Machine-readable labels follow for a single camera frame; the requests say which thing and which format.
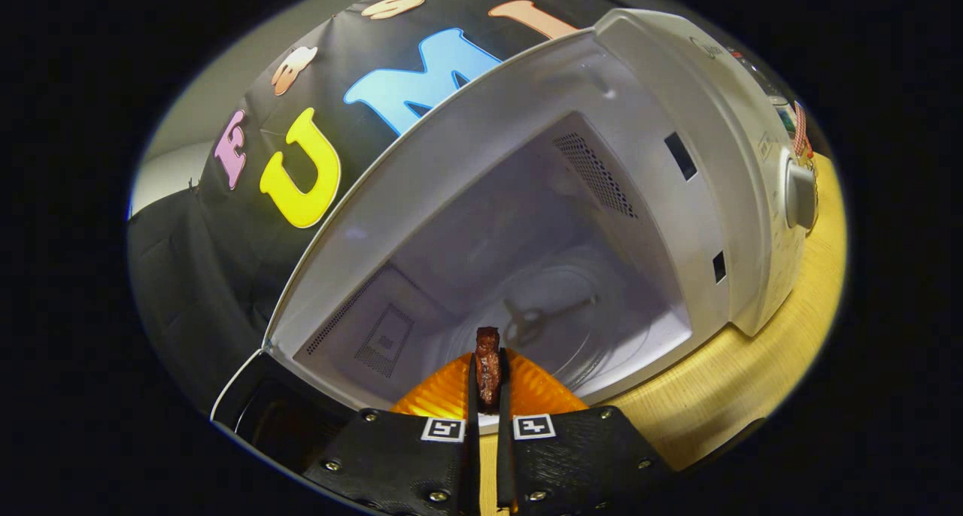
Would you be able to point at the clear bottle red label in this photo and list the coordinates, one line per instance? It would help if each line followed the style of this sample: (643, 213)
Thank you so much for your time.
(803, 128)

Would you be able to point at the white toaster oven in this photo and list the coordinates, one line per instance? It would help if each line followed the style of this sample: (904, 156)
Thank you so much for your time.
(527, 110)

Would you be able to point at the brown meat piece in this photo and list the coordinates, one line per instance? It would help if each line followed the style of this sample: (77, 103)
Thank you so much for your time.
(488, 369)

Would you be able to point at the glass turntable plate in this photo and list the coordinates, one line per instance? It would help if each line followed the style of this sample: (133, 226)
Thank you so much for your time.
(602, 335)

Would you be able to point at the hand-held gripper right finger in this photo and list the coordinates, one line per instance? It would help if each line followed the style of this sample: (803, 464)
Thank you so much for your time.
(505, 471)

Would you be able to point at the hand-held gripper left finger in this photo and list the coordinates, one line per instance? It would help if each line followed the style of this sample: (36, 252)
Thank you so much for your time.
(471, 471)

